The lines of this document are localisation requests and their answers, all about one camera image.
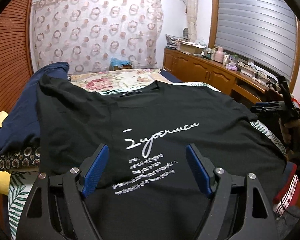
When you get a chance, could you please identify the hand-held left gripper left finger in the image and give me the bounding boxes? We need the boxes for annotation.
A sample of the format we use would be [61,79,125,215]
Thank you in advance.
[17,144,109,240]

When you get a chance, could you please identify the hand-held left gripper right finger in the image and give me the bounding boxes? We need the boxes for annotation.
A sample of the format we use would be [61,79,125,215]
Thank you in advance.
[186,144,282,240]

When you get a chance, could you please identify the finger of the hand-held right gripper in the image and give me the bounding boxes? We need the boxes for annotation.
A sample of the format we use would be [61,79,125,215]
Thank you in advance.
[250,101,288,114]

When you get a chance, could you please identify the black printed t-shirt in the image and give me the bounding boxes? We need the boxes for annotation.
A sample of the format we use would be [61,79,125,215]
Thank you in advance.
[36,74,288,240]

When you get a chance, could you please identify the person's right hand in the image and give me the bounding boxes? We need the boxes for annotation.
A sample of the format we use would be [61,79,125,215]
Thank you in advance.
[279,119,300,157]

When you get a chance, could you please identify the pink thermos jug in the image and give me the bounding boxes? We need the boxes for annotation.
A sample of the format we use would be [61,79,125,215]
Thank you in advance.
[215,47,225,62]

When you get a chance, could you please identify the wooden sideboard cabinet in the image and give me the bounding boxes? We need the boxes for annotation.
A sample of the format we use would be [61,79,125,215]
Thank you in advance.
[164,47,287,103]

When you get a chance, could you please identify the red striped cloth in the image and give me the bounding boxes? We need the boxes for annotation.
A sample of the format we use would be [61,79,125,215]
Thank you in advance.
[273,162,300,216]

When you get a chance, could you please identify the floral leaf print bedspread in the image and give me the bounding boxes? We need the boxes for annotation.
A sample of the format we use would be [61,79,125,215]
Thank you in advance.
[5,67,288,240]

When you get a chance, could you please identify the open cardboard box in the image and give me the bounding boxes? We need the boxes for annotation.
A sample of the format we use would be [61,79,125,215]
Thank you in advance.
[179,41,207,55]

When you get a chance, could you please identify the navy bed sheet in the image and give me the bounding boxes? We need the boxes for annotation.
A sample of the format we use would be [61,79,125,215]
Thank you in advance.
[159,69,185,83]

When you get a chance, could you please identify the navy blue garment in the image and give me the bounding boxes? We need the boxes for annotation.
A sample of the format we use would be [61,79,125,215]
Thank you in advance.
[0,61,70,157]

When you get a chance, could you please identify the dark grey cloth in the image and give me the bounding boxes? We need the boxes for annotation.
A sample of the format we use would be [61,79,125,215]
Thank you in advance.
[277,203,300,231]

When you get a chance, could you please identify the small brown cardboard box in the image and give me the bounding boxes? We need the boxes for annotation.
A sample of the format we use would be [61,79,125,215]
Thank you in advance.
[109,64,133,71]

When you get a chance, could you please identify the blue plastic bag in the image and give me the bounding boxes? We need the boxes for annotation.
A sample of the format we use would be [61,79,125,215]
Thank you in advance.
[110,57,132,67]

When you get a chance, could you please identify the patterned fabric bag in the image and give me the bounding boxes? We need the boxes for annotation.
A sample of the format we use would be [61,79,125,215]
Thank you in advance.
[166,34,188,48]

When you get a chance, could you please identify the tied beige curtain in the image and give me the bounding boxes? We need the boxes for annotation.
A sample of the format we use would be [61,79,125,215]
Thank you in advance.
[184,0,200,42]

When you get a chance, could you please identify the wooden louvred wardrobe door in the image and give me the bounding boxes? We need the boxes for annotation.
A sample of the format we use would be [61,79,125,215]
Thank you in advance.
[0,0,38,228]

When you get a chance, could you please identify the dark ring-patterned cloth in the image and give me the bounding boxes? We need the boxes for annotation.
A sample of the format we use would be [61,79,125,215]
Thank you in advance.
[0,145,42,173]

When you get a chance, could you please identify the ring-patterned sheer curtain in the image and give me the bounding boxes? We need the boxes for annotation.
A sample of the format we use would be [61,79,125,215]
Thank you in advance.
[31,0,165,73]

